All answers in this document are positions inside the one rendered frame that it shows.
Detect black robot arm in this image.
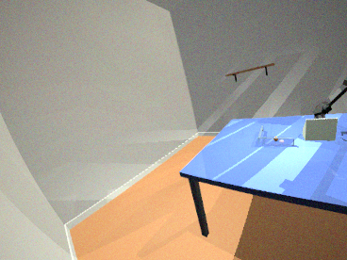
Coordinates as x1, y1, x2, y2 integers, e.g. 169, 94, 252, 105
313, 77, 347, 119

